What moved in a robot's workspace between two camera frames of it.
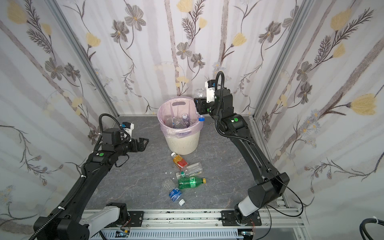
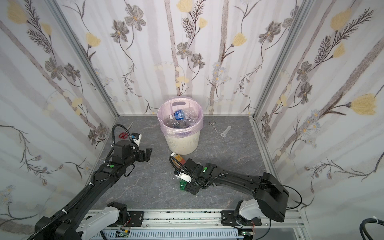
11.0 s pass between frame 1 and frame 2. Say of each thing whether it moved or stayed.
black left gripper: moved
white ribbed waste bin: stayed
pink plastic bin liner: stayed
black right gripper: moved
